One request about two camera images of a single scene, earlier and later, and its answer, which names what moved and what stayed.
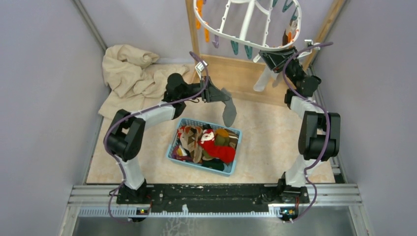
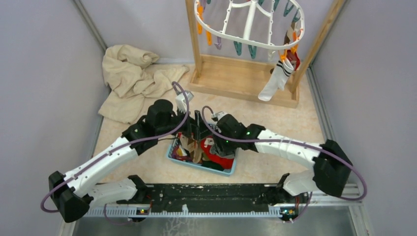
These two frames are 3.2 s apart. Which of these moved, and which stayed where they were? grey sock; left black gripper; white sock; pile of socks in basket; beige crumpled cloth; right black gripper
Moved: left black gripper; grey sock; right black gripper; white sock
Stayed: beige crumpled cloth; pile of socks in basket
